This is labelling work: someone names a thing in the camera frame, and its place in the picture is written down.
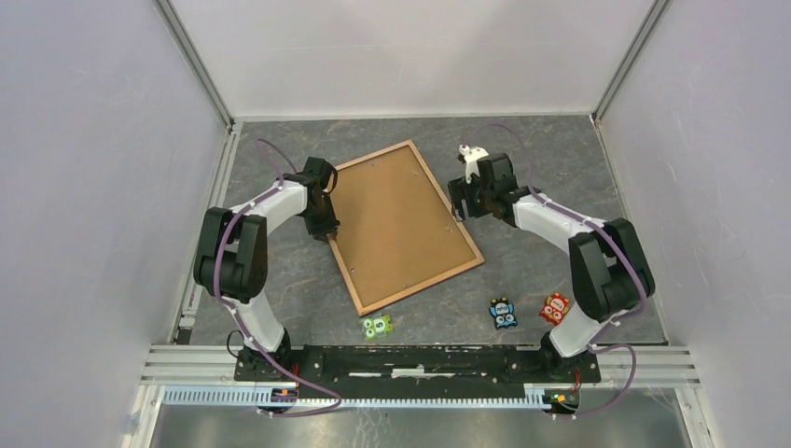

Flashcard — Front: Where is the red owl sticker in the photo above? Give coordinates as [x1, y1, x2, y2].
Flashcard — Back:
[539, 292, 571, 326]

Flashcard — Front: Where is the white slotted cable duct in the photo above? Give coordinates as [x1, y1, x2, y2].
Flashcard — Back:
[162, 385, 575, 411]

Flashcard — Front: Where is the blue owl sticker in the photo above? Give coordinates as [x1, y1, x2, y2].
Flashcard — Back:
[489, 297, 518, 330]

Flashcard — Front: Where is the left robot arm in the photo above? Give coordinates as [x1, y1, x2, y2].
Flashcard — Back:
[193, 157, 340, 381]

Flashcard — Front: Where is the wooden picture frame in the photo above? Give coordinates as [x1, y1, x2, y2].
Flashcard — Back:
[324, 139, 486, 317]

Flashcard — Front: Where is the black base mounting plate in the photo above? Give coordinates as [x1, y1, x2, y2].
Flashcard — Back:
[234, 344, 602, 402]

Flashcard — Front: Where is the green owl sticker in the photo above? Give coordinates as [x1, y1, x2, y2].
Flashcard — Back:
[361, 315, 393, 341]

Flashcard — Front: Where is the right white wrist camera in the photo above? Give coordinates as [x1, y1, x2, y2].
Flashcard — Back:
[458, 144, 489, 184]

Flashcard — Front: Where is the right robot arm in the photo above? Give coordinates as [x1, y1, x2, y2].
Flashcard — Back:
[448, 146, 656, 381]

